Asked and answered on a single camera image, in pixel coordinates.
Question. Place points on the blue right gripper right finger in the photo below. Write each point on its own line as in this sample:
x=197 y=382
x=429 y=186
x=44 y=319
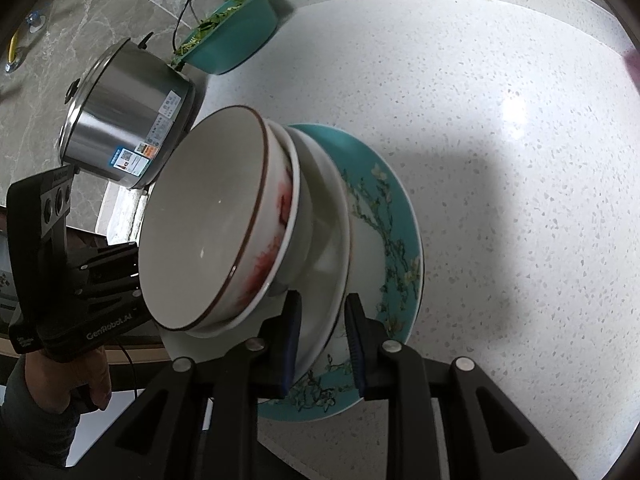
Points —
x=370 y=349

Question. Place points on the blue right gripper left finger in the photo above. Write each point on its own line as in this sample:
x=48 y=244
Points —
x=280 y=335

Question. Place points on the medium white bowl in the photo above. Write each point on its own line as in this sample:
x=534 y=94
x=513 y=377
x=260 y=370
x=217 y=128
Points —
x=295 y=219

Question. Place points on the large white bowl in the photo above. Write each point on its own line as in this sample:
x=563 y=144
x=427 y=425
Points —
x=320 y=279

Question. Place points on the teal floral plate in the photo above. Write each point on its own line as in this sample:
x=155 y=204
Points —
x=387 y=272

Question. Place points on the floral small ceramic bowl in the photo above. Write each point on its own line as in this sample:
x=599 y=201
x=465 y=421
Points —
x=217 y=222

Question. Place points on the person's left hand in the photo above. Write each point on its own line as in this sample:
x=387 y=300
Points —
x=51 y=383

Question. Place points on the stainless steel rice cooker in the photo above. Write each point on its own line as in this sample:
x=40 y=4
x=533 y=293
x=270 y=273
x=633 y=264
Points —
x=126 y=116

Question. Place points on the teal bowl with greens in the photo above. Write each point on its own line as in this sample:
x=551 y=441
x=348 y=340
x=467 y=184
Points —
x=228 y=37

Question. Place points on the purple plastic basin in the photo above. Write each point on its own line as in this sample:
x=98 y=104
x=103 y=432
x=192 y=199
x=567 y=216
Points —
x=632 y=61

